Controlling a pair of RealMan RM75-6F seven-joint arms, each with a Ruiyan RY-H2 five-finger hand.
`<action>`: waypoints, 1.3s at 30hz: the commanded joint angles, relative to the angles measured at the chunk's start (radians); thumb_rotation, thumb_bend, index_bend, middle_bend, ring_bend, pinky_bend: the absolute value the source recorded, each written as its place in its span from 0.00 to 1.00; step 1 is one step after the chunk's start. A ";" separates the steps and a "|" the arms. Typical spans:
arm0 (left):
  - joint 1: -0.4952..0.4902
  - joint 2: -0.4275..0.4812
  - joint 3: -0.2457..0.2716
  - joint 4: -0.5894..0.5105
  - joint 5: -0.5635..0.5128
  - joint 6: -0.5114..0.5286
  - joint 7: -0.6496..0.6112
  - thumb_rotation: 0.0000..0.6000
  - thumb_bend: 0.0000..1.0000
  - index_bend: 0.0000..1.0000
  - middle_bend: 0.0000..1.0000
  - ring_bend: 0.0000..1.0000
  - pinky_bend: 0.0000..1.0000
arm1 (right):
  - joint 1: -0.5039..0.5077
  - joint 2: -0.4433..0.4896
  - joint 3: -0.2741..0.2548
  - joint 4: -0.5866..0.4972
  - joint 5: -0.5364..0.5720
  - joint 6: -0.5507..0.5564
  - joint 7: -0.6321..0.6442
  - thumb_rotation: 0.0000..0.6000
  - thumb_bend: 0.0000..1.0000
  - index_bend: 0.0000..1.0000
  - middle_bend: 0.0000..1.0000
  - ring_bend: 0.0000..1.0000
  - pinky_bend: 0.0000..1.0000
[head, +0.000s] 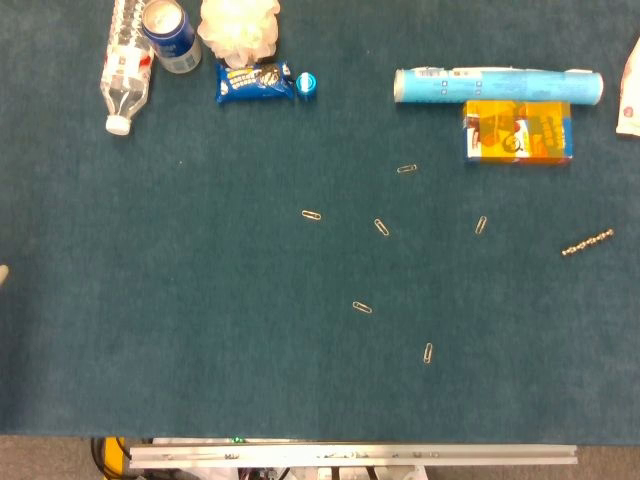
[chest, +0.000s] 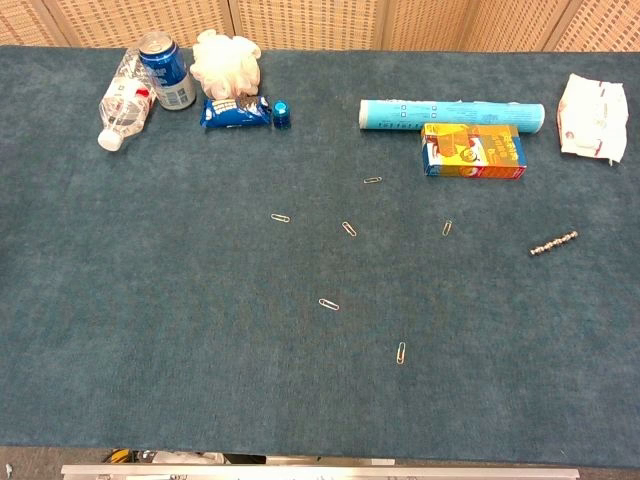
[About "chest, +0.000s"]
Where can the metal paperclip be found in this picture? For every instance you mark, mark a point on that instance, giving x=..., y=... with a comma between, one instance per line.
x=280, y=218
x=349, y=229
x=372, y=180
x=401, y=353
x=447, y=227
x=329, y=304

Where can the metal beaded rod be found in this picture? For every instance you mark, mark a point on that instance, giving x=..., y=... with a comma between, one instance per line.
x=553, y=243

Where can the small blue bottle cap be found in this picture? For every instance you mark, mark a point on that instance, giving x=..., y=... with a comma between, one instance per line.
x=281, y=115

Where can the teal felt table cloth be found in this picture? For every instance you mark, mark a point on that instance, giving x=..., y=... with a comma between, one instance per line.
x=200, y=300

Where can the blue cookie packet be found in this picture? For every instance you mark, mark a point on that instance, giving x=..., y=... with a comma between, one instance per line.
x=232, y=112

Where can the orange yellow carton box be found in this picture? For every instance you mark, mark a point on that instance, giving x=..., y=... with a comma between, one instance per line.
x=475, y=152

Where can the light blue rolled tube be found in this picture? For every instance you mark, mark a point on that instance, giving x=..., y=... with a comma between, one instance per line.
x=450, y=115

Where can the white mesh bath sponge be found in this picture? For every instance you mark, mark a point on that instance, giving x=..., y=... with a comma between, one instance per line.
x=225, y=65

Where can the woven wicker folding screen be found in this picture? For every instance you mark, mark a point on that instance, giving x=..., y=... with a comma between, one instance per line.
x=310, y=22

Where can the blue soda can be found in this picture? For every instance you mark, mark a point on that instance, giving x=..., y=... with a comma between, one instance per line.
x=167, y=75

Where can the clear plastic water bottle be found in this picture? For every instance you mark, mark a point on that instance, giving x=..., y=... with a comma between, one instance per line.
x=125, y=100

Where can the yellow object under table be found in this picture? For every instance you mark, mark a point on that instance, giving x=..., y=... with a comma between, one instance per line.
x=120, y=455

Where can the white wet wipes pack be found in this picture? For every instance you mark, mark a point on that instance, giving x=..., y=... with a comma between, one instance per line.
x=592, y=117

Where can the aluminium profile rail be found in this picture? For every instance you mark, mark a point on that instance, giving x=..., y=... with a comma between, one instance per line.
x=300, y=472

